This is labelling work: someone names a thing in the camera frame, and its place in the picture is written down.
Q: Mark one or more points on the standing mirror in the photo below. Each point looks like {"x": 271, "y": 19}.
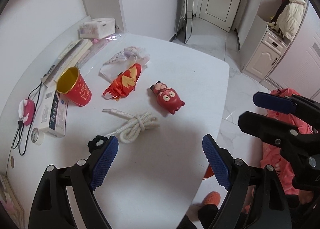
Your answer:
{"x": 184, "y": 26}

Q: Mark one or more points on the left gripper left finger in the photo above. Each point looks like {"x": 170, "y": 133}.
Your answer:
{"x": 51, "y": 207}

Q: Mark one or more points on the pink bedding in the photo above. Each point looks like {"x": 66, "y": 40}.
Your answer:
{"x": 300, "y": 150}

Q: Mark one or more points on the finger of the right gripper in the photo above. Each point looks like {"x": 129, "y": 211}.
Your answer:
{"x": 305, "y": 109}
{"x": 284, "y": 136}

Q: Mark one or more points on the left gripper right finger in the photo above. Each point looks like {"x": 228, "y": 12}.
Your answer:
{"x": 255, "y": 197}

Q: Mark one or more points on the white puffer jacket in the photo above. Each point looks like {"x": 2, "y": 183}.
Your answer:
{"x": 290, "y": 19}

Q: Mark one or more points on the clear tape roll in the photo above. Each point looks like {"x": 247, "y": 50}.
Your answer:
{"x": 37, "y": 136}

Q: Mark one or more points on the pink white mini iron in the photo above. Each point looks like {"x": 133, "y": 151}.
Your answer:
{"x": 26, "y": 111}

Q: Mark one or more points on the red snack wrapper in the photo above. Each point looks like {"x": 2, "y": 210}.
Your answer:
{"x": 124, "y": 84}

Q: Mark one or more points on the white medicine box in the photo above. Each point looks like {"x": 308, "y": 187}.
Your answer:
{"x": 53, "y": 113}

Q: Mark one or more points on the white printed plastic bag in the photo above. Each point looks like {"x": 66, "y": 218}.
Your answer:
{"x": 122, "y": 61}

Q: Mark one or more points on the orange slipper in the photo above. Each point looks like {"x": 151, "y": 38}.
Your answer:
{"x": 212, "y": 198}

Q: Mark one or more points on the red pig figurine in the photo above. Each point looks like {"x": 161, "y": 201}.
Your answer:
{"x": 167, "y": 97}

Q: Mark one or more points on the clear plastic sleeve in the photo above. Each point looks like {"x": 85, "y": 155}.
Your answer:
{"x": 97, "y": 46}

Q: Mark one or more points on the white cabinet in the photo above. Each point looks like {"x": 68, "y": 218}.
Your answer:
{"x": 261, "y": 51}

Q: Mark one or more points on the red gold paper cup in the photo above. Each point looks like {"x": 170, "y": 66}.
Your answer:
{"x": 73, "y": 86}

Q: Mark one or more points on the white tissue pack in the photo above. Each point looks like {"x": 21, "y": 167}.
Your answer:
{"x": 97, "y": 28}

